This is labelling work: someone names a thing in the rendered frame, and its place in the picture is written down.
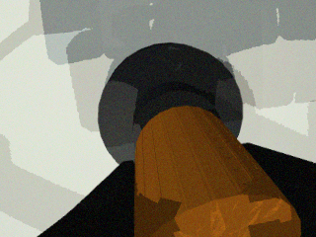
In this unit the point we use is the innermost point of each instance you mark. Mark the orange knob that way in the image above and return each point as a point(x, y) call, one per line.
point(193, 178)

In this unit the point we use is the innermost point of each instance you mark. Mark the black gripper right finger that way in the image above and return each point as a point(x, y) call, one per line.
point(295, 178)

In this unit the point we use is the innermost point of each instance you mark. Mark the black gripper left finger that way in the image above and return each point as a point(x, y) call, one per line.
point(108, 211)

